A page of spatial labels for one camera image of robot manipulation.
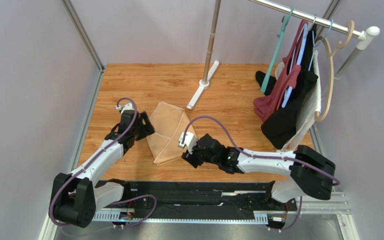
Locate aluminium frame post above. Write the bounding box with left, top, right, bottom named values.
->
left=61, top=0, right=106, bottom=73

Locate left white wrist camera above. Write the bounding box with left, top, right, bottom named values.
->
left=115, top=102, right=137, bottom=115

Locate metal clothes rack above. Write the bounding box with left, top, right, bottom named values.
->
left=186, top=0, right=381, bottom=110

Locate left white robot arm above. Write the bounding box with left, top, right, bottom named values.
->
left=48, top=109, right=155, bottom=228

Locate white towel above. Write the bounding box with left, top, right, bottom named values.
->
left=277, top=50, right=322, bottom=152

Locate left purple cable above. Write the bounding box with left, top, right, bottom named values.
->
left=48, top=97, right=158, bottom=229

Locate black garment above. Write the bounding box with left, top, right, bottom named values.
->
left=255, top=24, right=320, bottom=151

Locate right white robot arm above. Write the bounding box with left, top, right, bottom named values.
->
left=178, top=132, right=337, bottom=203

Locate light blue hanger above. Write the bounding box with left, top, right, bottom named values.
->
left=281, top=18, right=335, bottom=109

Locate teal plastic hanger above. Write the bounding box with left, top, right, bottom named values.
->
left=260, top=5, right=295, bottom=93

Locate purple cable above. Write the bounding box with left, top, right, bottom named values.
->
left=48, top=97, right=158, bottom=229
left=181, top=115, right=341, bottom=233

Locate maroon shirt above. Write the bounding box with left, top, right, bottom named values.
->
left=253, top=20, right=309, bottom=122

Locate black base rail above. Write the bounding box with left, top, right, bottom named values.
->
left=94, top=181, right=298, bottom=224

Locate beige cloth napkin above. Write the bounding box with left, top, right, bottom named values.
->
left=146, top=101, right=190, bottom=167

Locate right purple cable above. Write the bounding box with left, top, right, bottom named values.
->
left=181, top=115, right=341, bottom=233

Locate beige wooden hanger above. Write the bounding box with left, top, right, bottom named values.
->
left=315, top=20, right=355, bottom=123

